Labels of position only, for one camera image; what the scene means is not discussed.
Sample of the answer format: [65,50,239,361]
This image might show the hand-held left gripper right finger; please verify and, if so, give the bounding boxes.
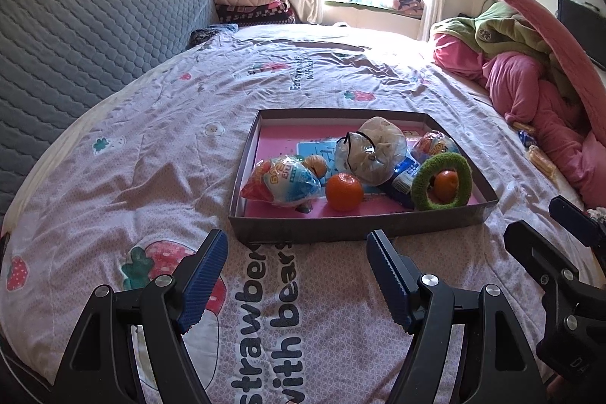
[366,229,550,404]

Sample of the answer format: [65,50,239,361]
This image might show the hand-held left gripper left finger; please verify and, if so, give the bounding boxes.
[51,229,229,404]

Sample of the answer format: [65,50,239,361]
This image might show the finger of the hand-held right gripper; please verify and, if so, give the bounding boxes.
[548,196,606,265]
[503,220,592,320]

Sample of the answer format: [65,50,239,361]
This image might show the shallow grey cardboard box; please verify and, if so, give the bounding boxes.
[228,108,500,246]

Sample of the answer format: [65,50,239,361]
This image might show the green fuzzy ring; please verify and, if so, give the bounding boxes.
[409,152,473,212]

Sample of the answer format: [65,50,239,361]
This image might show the blue snack packet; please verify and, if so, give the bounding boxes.
[389,155,422,208]

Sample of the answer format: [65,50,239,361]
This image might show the orange mandarin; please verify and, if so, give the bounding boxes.
[433,170,460,202]
[325,173,364,212]

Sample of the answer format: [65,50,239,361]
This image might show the small blue egg toy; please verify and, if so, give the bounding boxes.
[241,154,323,208]

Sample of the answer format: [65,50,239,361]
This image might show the beige sheer scrunchie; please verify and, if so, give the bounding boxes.
[334,116,409,186]

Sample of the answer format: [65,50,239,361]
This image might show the small tan walnut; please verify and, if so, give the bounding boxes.
[303,154,330,178]

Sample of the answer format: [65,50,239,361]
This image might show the large red white egg toy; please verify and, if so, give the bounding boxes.
[411,131,461,164]

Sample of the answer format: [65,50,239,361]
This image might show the yellow cracker packet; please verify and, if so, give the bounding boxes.
[526,145,557,178]

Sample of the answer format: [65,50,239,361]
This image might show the large pink quilted cushion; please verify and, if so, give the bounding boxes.
[482,0,606,144]

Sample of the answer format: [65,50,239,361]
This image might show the black television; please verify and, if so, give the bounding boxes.
[557,0,606,71]

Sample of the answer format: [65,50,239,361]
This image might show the green fleece blanket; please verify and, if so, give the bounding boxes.
[433,2,564,102]

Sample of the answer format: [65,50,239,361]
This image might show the dark patterned cloth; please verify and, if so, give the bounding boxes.
[191,23,237,45]

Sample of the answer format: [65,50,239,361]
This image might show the grey quilted headboard cover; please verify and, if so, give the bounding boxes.
[0,0,214,215]

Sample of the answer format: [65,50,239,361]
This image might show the patterned windowsill cushion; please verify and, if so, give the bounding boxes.
[393,0,424,17]

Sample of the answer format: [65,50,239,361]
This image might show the dark checkered folded blanket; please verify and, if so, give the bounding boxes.
[215,0,297,26]

